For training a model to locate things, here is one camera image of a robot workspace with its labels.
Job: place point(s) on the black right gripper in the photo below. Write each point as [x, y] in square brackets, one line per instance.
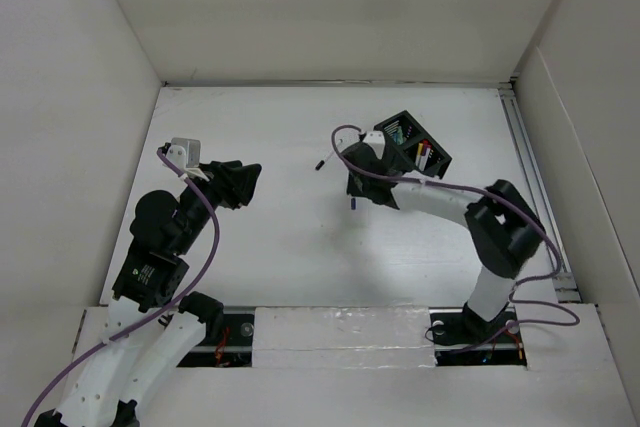
[382, 167]

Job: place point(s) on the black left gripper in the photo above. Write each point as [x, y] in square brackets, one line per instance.
[223, 183]

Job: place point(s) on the red and purple marker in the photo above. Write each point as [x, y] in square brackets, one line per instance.
[424, 160]

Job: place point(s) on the black-capped white marker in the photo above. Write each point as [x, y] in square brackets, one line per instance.
[323, 161]

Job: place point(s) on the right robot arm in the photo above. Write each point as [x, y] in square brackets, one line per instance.
[504, 230]

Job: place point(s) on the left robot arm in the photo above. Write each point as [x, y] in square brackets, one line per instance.
[152, 320]

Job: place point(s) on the black two-compartment organizer box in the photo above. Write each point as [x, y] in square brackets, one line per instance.
[403, 157]

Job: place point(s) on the white foam block front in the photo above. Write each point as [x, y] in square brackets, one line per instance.
[367, 338]

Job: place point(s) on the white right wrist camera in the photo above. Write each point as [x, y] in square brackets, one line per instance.
[376, 141]

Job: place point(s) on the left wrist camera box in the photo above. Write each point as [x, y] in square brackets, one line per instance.
[182, 157]

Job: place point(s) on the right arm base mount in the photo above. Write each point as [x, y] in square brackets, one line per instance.
[458, 345]

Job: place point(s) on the aluminium rail right edge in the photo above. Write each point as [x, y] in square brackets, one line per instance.
[564, 283]

